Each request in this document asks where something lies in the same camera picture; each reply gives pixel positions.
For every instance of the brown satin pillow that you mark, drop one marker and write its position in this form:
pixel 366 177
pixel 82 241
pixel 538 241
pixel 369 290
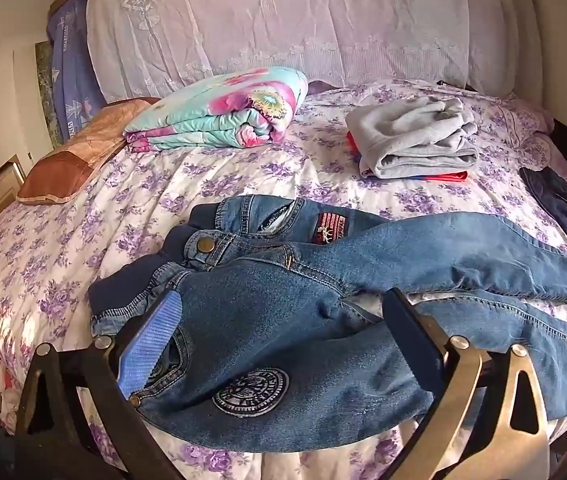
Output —
pixel 63 173

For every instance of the red folded garment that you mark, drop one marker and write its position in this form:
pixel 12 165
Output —
pixel 455 177

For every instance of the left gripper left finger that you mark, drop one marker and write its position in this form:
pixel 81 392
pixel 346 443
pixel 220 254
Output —
pixel 53 439

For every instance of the blue patterned hanging cloth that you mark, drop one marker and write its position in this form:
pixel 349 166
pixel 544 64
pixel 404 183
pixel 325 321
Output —
pixel 77 96

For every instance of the grey folded sweatpants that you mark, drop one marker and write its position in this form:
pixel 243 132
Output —
pixel 416 137

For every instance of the floral folded quilt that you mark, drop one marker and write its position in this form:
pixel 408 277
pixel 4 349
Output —
pixel 240 110

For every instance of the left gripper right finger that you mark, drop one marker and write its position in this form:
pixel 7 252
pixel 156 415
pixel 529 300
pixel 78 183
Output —
pixel 488 418

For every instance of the blue denim jeans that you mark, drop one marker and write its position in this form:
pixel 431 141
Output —
pixel 282 344

